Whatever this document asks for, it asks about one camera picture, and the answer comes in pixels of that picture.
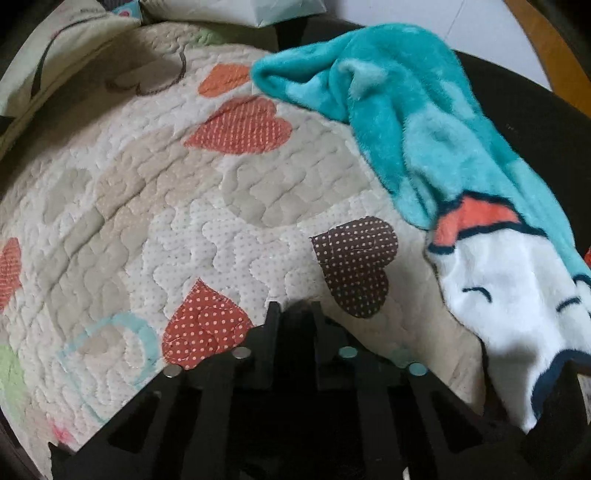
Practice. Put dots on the black pants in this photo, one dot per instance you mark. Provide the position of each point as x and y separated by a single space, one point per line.
300 398

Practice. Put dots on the heart patterned quilt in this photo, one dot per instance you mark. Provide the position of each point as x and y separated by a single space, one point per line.
156 206

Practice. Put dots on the teal and white fleece blanket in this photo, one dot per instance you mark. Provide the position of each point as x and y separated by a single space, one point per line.
500 242

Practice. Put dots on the white paper shopping bag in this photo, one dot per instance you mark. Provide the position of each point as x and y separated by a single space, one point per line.
249 13

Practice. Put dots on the floral girl print pillow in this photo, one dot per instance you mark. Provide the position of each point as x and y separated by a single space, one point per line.
59 47

